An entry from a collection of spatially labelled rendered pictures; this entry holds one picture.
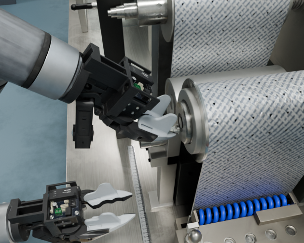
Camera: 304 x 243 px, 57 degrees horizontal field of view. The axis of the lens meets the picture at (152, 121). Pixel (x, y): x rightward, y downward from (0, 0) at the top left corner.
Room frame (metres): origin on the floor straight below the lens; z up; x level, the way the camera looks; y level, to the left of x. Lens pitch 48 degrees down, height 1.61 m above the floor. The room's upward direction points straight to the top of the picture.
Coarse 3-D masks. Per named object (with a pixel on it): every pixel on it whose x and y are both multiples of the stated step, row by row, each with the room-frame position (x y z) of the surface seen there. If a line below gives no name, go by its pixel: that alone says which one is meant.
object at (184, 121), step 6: (180, 102) 0.34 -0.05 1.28; (186, 102) 0.34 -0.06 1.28; (180, 108) 0.33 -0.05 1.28; (186, 108) 0.32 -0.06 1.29; (180, 114) 0.33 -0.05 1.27; (186, 114) 0.31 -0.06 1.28; (180, 120) 0.33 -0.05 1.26; (186, 120) 0.31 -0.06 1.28; (180, 126) 0.32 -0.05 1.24; (186, 126) 0.30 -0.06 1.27; (192, 126) 0.30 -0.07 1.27; (180, 132) 0.32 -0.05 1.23; (186, 132) 0.30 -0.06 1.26; (192, 132) 0.30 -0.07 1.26; (180, 138) 0.32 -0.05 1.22; (186, 138) 0.29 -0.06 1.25; (192, 138) 0.29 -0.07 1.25
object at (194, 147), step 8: (184, 96) 0.35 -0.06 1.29; (192, 96) 0.33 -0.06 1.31; (192, 104) 0.32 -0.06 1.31; (192, 112) 0.31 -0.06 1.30; (192, 120) 0.30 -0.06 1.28; (200, 120) 0.29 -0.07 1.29; (200, 128) 0.29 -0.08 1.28; (200, 136) 0.28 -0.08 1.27; (184, 144) 0.32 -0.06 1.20; (192, 144) 0.29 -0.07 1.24; (200, 144) 0.28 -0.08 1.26; (192, 152) 0.28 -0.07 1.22
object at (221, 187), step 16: (288, 160) 0.30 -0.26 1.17; (208, 176) 0.27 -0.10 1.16; (224, 176) 0.28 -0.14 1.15; (240, 176) 0.29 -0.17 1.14; (256, 176) 0.29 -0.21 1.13; (272, 176) 0.30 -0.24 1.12; (288, 176) 0.31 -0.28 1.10; (208, 192) 0.28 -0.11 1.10; (224, 192) 0.28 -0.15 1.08; (240, 192) 0.29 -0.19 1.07; (256, 192) 0.30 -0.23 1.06; (272, 192) 0.31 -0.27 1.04; (288, 192) 0.31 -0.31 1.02; (192, 208) 0.28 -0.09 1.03
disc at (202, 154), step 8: (192, 80) 0.36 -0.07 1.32; (184, 88) 0.39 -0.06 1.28; (192, 88) 0.35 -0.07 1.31; (200, 96) 0.32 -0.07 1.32; (200, 104) 0.31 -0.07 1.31; (200, 112) 0.30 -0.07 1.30; (208, 136) 0.27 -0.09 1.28; (208, 144) 0.26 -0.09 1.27; (200, 152) 0.27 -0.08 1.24; (200, 160) 0.27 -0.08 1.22
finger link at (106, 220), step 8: (96, 216) 0.22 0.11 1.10; (104, 216) 0.21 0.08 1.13; (112, 216) 0.21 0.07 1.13; (120, 216) 0.22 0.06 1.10; (128, 216) 0.22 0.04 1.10; (88, 224) 0.21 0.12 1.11; (96, 224) 0.21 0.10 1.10; (104, 224) 0.21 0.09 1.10; (112, 224) 0.21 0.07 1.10; (120, 224) 0.21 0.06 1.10
